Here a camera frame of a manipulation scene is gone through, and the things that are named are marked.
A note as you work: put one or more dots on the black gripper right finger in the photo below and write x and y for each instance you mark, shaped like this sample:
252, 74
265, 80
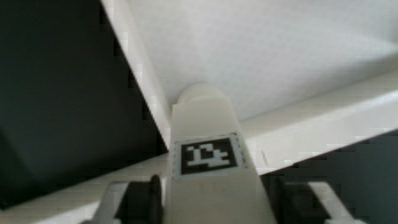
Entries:
307, 204

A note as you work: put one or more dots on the white desk leg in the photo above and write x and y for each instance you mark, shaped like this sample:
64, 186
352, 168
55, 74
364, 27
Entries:
213, 192

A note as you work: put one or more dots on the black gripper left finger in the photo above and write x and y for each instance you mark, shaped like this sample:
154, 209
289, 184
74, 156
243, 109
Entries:
129, 205

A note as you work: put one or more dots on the white desk top tray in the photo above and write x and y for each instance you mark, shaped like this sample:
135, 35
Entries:
296, 55

